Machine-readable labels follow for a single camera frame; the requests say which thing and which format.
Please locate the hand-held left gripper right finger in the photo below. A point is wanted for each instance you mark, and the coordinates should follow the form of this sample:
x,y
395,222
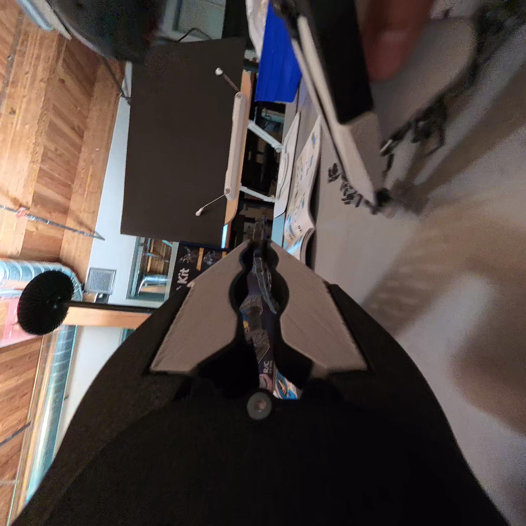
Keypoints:
x,y
316,328

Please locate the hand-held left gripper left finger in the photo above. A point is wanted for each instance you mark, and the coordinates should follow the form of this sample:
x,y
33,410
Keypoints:
x,y
197,328

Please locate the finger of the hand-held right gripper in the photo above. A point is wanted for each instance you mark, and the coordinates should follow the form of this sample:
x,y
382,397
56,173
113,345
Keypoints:
x,y
328,107
368,156

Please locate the pile of grey track links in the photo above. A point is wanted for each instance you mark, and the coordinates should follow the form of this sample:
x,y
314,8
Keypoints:
x,y
427,127

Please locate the grey desk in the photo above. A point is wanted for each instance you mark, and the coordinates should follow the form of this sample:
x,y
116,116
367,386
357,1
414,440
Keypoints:
x,y
349,254

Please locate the person's right hand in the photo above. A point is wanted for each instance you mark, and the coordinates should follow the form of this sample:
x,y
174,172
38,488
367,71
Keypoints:
x,y
394,37

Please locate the blue storage bin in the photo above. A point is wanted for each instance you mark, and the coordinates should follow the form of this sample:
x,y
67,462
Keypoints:
x,y
275,61

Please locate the instruction booklet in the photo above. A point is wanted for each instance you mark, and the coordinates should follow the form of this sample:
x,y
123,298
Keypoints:
x,y
304,172

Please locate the robot kit box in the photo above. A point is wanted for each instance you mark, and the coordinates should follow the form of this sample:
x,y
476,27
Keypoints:
x,y
193,263

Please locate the clear plastic bags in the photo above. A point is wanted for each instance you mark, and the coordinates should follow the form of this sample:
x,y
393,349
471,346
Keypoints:
x,y
254,24

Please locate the white book stand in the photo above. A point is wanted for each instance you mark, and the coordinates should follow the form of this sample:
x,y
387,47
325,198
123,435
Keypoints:
x,y
236,144

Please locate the black round pendant lamp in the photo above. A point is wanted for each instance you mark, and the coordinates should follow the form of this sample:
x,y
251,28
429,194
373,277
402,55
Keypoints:
x,y
45,304

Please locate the black partition panel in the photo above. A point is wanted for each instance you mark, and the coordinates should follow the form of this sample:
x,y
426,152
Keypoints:
x,y
176,144

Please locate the silver air duct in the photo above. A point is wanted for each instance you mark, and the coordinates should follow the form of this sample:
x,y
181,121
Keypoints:
x,y
49,390

